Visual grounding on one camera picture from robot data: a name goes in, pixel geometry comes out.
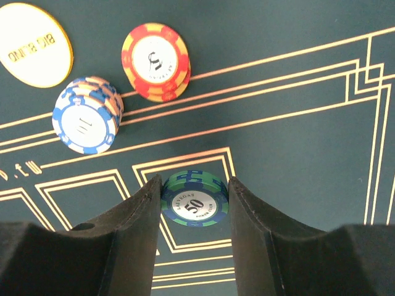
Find yellow big blind button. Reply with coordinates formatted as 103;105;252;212
1;2;73;88

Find orange chips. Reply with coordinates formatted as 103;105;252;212
121;23;191;103

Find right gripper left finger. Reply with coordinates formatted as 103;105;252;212
1;175;162;295

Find green chips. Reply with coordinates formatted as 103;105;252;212
161;170;229;227

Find peach blue chips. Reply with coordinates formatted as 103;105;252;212
52;76;124;154

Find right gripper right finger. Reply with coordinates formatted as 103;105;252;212
228;177;394;295

